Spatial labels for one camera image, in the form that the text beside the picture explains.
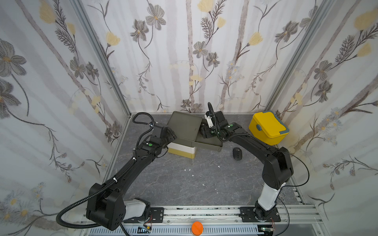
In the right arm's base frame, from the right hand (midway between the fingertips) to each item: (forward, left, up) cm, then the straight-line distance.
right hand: (208, 127), depth 87 cm
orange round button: (-50, +6, -6) cm, 51 cm away
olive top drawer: (-11, -2, 0) cm, 11 cm away
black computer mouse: (-9, -21, -16) cm, 28 cm away
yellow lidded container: (+5, -39, -5) cm, 39 cm away
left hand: (-6, +21, 0) cm, 22 cm away
